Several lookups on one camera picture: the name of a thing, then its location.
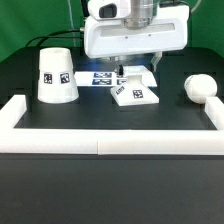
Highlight white lamp base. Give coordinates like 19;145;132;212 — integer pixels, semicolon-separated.
110;65;159;106

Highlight white marker sheet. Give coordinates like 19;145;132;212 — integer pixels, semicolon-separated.
73;71;158;88

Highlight white lamp shade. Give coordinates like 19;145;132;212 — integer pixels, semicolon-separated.
38;47;79;104

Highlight white lamp bulb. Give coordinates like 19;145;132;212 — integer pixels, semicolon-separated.
184;74;217;104

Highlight black cable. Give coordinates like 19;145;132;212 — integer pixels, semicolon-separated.
25;0;91;48

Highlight white U-shaped fence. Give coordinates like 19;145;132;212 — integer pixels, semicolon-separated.
0;95;224;155

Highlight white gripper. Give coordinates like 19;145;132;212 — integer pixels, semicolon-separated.
84;0;190;76

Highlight grey thin cable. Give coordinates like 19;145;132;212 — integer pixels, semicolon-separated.
66;0;77;48

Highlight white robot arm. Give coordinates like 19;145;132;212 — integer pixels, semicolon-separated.
84;0;190;60

